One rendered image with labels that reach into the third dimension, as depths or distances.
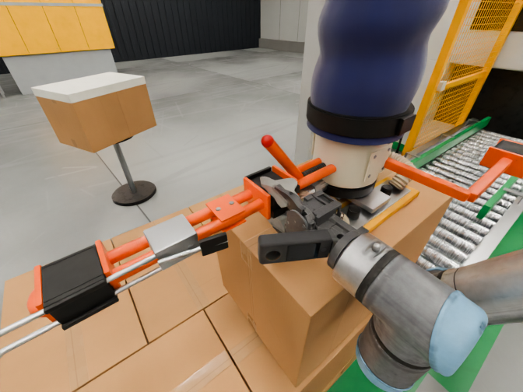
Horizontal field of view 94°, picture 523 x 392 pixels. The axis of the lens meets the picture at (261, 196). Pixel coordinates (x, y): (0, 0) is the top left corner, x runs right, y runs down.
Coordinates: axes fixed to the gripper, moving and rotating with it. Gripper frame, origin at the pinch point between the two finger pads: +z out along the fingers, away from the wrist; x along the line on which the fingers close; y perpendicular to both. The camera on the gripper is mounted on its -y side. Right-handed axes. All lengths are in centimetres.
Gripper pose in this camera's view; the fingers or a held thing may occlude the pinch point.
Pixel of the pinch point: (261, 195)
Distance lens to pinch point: 50.1
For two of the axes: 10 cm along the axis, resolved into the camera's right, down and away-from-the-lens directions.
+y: 8.0, -3.6, 4.8
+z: -6.0, -4.9, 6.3
